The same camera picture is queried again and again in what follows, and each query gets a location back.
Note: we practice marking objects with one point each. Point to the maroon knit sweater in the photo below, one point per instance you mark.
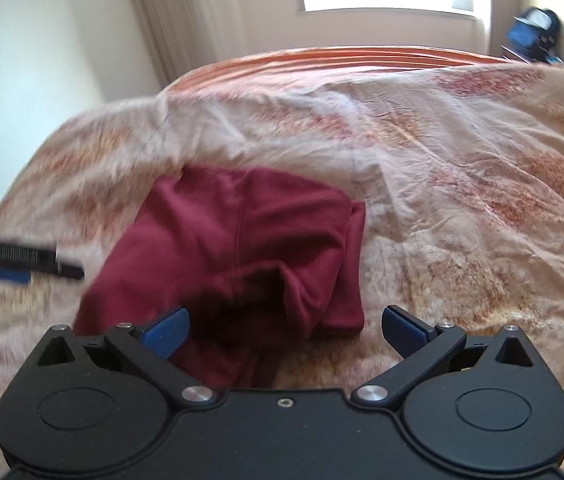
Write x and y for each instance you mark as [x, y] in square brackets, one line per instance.
[242, 255]

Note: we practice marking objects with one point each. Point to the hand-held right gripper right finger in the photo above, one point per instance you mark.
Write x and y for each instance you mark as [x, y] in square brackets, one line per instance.
[397, 331]

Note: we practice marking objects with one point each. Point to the floral beige blanket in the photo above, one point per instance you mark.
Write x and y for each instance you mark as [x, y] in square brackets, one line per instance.
[461, 210]

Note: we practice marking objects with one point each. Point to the blue bag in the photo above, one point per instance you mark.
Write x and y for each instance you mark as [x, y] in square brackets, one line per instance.
[531, 32]

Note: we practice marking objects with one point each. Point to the beige curtain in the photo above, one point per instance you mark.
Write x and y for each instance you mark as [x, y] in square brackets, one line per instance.
[157, 15]

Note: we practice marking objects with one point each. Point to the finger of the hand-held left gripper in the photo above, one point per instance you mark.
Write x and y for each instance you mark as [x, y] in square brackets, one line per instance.
[27, 255]
[9, 276]

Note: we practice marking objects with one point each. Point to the orange striped bed cover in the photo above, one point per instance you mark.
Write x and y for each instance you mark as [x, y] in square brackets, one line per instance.
[341, 62]

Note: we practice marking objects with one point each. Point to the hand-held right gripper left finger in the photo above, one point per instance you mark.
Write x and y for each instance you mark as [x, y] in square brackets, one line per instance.
[167, 331]

